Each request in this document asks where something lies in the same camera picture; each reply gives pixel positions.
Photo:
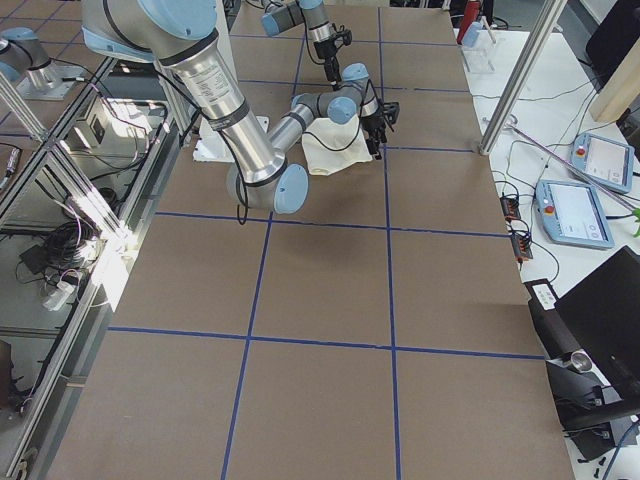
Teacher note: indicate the teach pendant tablet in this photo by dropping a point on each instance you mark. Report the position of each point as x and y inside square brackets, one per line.
[571, 214]
[608, 162]

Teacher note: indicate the light blue plastic cup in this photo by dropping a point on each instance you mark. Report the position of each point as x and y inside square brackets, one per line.
[471, 35]

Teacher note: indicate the aluminium frame post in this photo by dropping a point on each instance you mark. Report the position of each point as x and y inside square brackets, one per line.
[525, 63]

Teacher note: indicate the red cylinder bottle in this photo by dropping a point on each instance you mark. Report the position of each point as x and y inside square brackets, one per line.
[470, 14]

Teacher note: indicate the white wire dish rack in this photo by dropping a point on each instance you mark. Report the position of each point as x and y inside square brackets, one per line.
[479, 59]

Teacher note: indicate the far teach pendant tablet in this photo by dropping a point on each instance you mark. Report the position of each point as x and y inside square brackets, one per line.
[608, 162]

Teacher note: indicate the near teach pendant tablet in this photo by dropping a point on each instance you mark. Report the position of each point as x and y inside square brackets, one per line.
[571, 214]

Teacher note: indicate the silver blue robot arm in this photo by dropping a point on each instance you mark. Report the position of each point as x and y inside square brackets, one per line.
[281, 16]
[182, 36]

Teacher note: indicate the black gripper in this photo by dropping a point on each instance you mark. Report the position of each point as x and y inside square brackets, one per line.
[328, 52]
[372, 123]

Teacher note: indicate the cream cat print t-shirt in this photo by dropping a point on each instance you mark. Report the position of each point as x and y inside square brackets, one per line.
[330, 147]

